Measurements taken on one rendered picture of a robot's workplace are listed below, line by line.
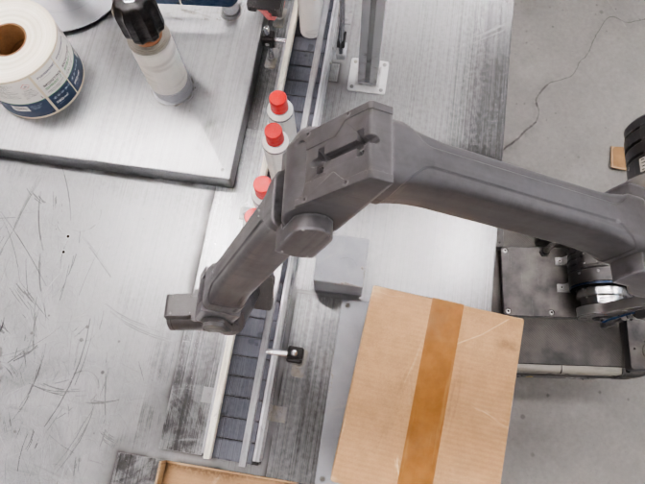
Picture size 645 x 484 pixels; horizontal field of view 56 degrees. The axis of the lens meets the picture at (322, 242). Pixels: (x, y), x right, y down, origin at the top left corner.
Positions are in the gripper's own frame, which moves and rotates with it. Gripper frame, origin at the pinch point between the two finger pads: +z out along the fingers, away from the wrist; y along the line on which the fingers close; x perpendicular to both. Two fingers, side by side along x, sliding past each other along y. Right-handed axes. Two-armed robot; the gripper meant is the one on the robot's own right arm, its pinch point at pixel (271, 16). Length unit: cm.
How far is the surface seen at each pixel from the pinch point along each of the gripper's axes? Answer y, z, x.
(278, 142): 30.4, -5.3, 6.8
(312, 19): -5.0, 6.3, 7.7
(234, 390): 74, 13, 4
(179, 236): 43.9, 18.4, -14.4
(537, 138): -34, 100, 86
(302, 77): 5.1, 13.2, 6.8
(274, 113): 23.8, -3.7, 4.8
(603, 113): -47, 99, 110
